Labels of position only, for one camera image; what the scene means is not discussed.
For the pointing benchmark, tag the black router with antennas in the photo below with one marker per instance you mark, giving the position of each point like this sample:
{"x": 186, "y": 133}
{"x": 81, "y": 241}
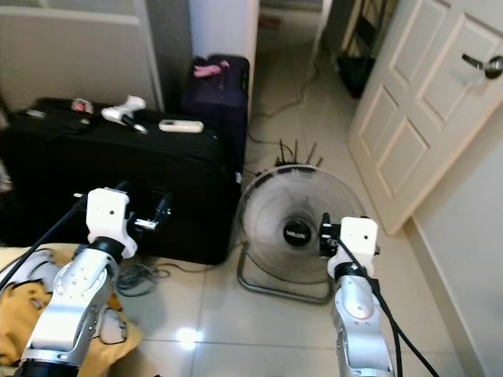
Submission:
{"x": 295, "y": 159}

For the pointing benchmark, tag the small red white packet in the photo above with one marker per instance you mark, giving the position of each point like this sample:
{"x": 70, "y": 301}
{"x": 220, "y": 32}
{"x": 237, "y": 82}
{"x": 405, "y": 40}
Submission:
{"x": 82, "y": 106}

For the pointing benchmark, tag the purple suitcase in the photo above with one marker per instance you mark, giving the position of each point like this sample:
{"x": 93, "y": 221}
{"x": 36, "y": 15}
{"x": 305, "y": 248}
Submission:
{"x": 216, "y": 110}

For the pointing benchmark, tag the pink luggage tag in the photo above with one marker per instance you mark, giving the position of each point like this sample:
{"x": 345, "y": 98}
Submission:
{"x": 208, "y": 71}

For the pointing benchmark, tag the white remote control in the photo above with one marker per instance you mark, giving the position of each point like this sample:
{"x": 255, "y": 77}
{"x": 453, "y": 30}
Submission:
{"x": 181, "y": 126}

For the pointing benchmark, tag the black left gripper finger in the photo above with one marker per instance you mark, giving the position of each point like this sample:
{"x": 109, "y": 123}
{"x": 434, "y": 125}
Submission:
{"x": 165, "y": 209}

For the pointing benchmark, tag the beige wardrobe panel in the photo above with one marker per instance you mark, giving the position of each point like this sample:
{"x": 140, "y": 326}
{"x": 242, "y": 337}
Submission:
{"x": 71, "y": 55}

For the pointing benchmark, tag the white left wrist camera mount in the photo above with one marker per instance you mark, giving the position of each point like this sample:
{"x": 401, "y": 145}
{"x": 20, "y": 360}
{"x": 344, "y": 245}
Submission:
{"x": 106, "y": 212}

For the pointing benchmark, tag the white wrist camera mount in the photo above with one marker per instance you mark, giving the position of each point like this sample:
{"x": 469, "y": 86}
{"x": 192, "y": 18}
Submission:
{"x": 360, "y": 236}
{"x": 106, "y": 212}

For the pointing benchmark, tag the yellow egg print blanket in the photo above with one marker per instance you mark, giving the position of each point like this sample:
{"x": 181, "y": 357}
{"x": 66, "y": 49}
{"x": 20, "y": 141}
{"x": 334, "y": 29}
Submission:
{"x": 39, "y": 302}

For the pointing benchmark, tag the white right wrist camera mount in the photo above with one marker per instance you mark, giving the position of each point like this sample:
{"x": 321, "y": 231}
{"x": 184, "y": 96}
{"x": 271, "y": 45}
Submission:
{"x": 360, "y": 236}

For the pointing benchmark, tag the white hair dryer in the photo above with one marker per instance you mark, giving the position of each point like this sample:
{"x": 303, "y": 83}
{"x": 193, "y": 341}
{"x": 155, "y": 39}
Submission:
{"x": 122, "y": 111}

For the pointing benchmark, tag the large black suitcase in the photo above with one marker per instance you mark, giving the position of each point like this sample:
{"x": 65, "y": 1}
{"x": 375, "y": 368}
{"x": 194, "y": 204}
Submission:
{"x": 63, "y": 173}

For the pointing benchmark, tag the black hallway bin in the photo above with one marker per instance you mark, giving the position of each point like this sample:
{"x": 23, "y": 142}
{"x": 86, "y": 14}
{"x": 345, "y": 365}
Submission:
{"x": 355, "y": 75}

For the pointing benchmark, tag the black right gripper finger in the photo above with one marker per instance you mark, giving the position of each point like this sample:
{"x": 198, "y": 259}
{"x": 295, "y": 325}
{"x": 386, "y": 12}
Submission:
{"x": 325, "y": 222}

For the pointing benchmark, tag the white panel door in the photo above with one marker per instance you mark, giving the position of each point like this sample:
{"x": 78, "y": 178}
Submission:
{"x": 409, "y": 102}

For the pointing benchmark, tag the dark folding rack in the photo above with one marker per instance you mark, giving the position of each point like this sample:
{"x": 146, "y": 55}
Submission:
{"x": 373, "y": 27}

